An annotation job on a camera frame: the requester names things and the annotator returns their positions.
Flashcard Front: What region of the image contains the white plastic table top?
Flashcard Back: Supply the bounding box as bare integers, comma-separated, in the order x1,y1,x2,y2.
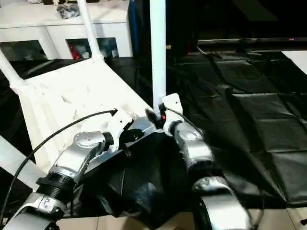
10,57,161,173

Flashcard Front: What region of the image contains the black work mat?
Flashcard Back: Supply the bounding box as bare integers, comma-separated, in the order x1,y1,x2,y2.
0,51,307,228

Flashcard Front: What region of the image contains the black cabinet with yellow label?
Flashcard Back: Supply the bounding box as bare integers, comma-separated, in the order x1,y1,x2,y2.
128,0,199,58

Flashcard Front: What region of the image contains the black covered bench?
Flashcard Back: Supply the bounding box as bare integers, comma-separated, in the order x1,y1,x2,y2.
196,36,307,46

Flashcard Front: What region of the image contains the white cabinet with glass doors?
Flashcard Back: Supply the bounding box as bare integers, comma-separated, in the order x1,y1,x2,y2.
0,1,134,60

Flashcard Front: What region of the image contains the white flat board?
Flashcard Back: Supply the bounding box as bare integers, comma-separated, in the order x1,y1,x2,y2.
280,49,307,78

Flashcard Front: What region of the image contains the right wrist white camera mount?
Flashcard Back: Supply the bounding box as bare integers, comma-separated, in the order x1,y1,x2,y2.
161,93,185,138

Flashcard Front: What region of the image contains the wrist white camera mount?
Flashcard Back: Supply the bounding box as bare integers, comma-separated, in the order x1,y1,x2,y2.
161,93,185,138
107,112,134,153

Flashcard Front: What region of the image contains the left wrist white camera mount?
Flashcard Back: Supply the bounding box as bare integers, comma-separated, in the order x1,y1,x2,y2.
107,112,134,153

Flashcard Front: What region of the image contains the thin white cable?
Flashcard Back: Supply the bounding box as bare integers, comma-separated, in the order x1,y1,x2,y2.
196,44,210,55

